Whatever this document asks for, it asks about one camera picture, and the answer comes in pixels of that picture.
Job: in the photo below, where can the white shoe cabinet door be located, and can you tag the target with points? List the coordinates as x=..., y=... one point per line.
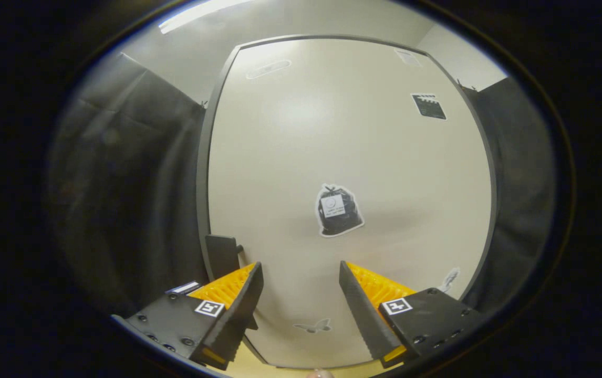
x=343, y=147

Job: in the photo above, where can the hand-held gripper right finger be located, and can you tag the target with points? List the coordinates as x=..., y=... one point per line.
x=366, y=320

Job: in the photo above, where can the white and dark book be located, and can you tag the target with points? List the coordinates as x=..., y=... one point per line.
x=184, y=287

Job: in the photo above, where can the dark grey shoe cabinet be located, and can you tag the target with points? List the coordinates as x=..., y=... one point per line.
x=202, y=173

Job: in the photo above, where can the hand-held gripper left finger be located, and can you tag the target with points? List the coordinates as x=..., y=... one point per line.
x=238, y=315

